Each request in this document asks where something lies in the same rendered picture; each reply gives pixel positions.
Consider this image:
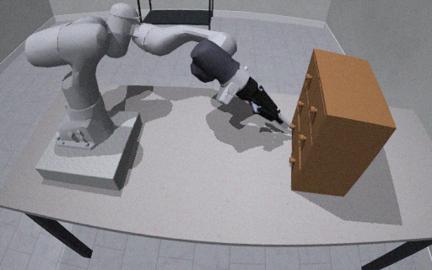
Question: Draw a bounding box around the brown wooden drawer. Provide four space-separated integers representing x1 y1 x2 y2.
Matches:
299 112 312 168
289 135 301 187
297 82 309 129
309 82 326 143
289 106 300 150
305 55 319 103

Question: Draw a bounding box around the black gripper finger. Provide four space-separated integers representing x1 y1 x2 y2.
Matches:
257 86 290 124
251 95 290 129

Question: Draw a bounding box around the brown wooden chest of drawers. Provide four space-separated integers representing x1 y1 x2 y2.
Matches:
291 48 397 197

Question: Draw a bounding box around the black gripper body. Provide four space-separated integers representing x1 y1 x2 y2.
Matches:
236 77 263 106

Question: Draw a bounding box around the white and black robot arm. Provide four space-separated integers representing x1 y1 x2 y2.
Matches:
24 3 250 150

